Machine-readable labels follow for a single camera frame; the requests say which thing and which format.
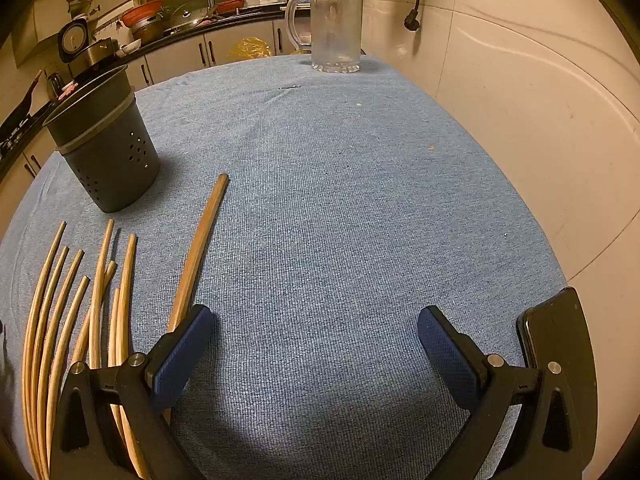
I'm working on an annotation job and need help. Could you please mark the beige upper kitchen cabinets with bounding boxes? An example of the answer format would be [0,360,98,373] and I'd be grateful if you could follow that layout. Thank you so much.
[10,0,138,68]

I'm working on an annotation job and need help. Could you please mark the glass pot lid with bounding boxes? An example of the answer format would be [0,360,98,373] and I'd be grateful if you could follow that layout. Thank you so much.
[167,2,208,28]

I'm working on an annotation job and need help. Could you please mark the brown wooden chopstick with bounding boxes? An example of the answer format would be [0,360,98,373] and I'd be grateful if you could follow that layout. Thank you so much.
[164,173,230,426]

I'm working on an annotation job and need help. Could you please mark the dark grey utensil holder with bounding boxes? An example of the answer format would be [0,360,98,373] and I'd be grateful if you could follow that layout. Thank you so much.
[42,65,162,213]

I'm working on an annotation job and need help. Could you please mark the black wok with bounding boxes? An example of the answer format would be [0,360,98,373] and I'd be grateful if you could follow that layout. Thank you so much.
[0,70,43,131]

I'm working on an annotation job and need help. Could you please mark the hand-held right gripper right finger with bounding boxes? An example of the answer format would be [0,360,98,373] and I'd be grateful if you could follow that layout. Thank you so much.
[417,305,583,480]

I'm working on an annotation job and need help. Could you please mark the yellow plastic bag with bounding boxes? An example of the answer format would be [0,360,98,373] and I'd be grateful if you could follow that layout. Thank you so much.
[229,36,272,58]

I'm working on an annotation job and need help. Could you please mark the beige kitchen cabinets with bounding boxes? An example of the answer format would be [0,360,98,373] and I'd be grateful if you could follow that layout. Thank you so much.
[0,15,311,211]
[10,0,138,68]

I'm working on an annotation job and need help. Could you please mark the blue tablecloth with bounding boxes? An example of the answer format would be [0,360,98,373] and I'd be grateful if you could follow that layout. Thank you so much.
[0,52,568,480]

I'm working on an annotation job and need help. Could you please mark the black kitchen countertop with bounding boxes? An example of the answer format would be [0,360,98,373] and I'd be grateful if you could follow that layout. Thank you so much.
[0,0,296,181]

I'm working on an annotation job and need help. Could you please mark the pile of bamboo chopsticks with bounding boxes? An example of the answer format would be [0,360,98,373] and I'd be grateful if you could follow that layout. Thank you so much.
[21,219,151,480]

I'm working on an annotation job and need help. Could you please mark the dark chopstick at edge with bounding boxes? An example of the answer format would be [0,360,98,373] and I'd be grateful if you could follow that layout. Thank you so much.
[516,286,599,461]

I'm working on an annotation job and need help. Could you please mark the rice cooker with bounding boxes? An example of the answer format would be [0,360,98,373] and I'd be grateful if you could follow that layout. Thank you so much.
[57,17,120,73]

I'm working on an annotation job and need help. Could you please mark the gas stove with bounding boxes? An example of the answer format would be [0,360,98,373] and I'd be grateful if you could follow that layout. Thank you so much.
[0,112,38,158]

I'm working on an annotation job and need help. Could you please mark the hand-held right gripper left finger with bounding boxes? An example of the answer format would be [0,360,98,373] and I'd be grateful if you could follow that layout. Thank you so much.
[47,304,213,480]

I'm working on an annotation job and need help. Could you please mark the red plastic basin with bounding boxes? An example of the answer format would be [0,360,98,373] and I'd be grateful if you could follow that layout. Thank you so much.
[121,0,165,28]

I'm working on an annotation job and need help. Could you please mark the clear glass mug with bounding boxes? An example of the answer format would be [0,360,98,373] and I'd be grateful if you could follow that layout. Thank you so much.
[285,0,364,74]

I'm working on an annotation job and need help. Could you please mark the metal pot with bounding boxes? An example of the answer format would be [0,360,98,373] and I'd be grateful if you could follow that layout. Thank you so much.
[131,15,167,44]

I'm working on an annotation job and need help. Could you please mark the beige lower kitchen cabinets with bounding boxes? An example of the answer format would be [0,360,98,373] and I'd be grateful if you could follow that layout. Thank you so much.
[0,15,311,211]

